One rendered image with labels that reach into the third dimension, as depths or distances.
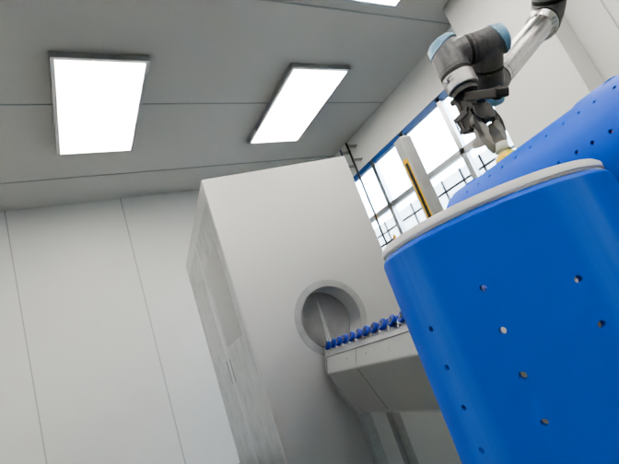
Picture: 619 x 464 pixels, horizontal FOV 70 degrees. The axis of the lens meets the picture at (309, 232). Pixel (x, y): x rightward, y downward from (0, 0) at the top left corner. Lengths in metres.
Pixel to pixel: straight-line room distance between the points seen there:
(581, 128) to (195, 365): 4.74
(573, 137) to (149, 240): 4.99
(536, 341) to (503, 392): 0.06
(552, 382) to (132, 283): 5.05
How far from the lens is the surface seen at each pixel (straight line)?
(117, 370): 5.13
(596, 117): 0.93
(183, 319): 5.30
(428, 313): 0.50
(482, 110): 1.33
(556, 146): 0.97
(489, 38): 1.44
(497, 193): 0.47
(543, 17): 1.91
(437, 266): 0.47
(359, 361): 1.89
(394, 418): 2.25
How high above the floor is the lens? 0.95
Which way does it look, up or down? 15 degrees up
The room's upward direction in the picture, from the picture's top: 20 degrees counter-clockwise
